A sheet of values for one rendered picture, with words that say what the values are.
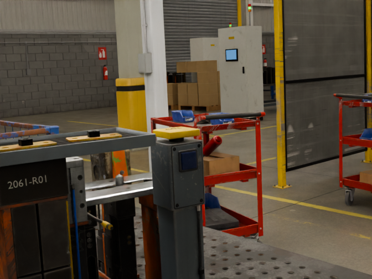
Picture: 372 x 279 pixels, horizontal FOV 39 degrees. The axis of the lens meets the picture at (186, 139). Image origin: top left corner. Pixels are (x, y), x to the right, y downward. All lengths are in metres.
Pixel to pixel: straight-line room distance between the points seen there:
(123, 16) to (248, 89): 3.87
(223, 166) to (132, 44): 5.15
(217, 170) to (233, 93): 8.19
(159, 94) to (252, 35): 6.45
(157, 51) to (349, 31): 2.37
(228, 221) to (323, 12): 3.17
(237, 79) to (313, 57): 5.67
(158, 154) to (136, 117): 7.31
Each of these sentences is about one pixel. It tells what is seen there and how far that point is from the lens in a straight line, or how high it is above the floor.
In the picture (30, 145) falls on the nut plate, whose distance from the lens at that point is 0.81.
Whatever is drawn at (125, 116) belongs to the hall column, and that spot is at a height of 0.52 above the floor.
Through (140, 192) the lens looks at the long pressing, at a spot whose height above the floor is 1.00.
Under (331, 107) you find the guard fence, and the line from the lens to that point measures 6.10.
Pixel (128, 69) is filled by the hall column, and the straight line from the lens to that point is 8.21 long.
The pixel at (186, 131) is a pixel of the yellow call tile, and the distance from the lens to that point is 0.89.
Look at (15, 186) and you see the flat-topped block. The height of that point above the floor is 1.11.
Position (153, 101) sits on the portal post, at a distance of 5.06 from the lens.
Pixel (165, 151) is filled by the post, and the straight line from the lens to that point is 0.88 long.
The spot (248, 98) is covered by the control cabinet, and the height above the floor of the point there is 0.51.
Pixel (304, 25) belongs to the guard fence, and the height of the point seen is 1.61.
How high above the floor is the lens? 1.27
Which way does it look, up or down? 8 degrees down
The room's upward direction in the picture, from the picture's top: 3 degrees counter-clockwise
